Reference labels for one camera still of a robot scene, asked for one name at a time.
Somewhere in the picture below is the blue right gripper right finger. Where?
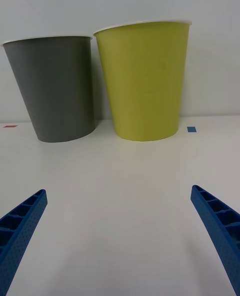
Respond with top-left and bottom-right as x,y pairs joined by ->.
190,184 -> 240,296

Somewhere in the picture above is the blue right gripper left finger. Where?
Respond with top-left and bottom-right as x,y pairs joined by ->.
0,188 -> 48,296

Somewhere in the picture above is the grey plastic waste bin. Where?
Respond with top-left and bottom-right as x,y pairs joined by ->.
0,35 -> 97,143

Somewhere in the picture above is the yellow-green plastic waste bin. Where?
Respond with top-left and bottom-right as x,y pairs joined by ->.
92,20 -> 193,142

